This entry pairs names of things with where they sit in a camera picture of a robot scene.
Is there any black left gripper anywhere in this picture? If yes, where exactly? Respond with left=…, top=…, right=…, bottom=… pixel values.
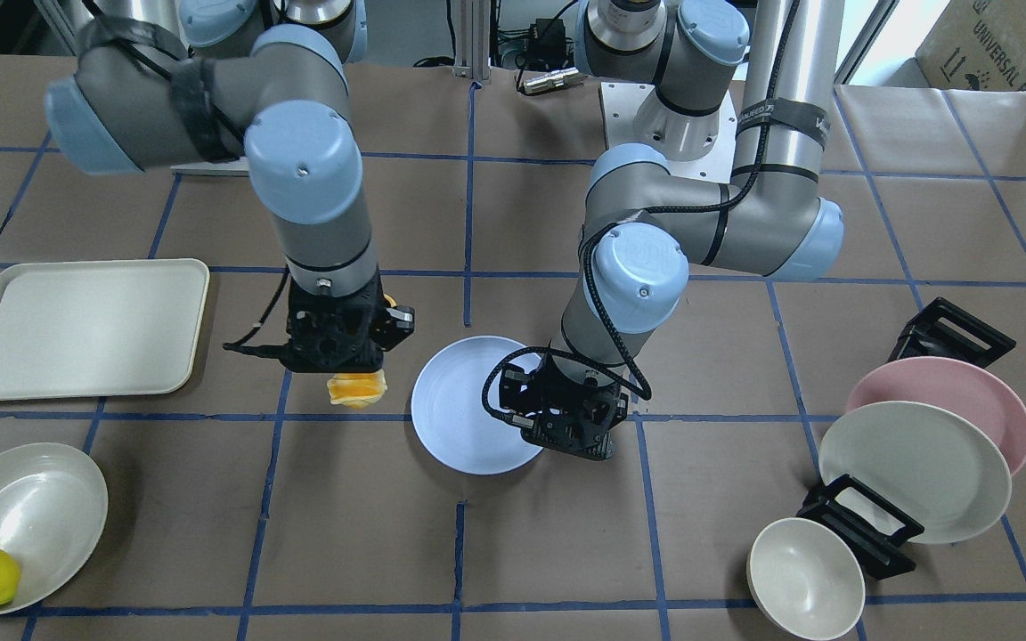
left=500, top=353, right=628, bottom=460

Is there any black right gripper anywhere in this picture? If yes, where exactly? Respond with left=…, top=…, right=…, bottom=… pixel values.
left=286, top=273, right=415, bottom=373

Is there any orange striped bread roll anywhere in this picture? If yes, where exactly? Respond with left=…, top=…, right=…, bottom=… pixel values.
left=326, top=294, right=400, bottom=410

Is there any blue plate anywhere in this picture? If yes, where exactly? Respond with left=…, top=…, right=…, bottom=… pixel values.
left=411, top=336, right=543, bottom=475

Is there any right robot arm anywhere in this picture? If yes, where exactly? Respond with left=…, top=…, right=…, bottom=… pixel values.
left=44, top=1, right=415, bottom=373

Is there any black plate rack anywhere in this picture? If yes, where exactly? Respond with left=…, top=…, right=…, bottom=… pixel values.
left=801, top=297, right=1015, bottom=580

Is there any white plate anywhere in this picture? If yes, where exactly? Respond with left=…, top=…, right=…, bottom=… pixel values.
left=818, top=401, right=1013, bottom=545

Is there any pink plate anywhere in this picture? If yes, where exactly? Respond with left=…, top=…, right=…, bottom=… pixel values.
left=844, top=356, right=1026, bottom=475

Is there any cream bowl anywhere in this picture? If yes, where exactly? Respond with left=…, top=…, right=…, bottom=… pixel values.
left=746, top=518, right=866, bottom=640

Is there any silver cylinder connector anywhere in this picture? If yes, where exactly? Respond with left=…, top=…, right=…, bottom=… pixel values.
left=517, top=68, right=588, bottom=96

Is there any white rectangular tray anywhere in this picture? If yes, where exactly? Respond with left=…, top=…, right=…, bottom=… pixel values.
left=0, top=258, right=210, bottom=402

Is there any white shallow dish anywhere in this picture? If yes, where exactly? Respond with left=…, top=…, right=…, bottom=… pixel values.
left=0, top=442, right=109, bottom=615

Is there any cardboard box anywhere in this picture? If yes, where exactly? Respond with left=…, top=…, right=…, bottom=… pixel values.
left=915, top=1, right=1026, bottom=91

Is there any aluminium frame post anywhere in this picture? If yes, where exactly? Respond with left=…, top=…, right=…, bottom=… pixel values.
left=449, top=1, right=497, bottom=85

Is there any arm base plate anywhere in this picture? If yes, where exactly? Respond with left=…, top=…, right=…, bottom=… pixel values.
left=599, top=82, right=737, bottom=174

